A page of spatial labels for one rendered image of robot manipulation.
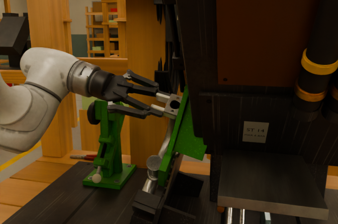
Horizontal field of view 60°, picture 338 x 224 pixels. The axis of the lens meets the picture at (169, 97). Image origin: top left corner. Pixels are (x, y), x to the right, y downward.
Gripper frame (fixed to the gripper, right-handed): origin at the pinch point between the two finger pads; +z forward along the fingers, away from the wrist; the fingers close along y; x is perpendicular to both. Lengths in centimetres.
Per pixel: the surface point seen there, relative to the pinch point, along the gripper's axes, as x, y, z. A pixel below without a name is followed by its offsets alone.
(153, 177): 5.2, -16.9, 2.8
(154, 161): 0.0, -14.7, 2.3
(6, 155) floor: 257, 8, -196
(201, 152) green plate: -3.5, -10.0, 12.0
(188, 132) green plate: -6.0, -7.5, 7.9
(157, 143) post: 35.4, 2.3, -4.2
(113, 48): 741, 532, -395
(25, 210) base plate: 19.9, -34.1, -28.5
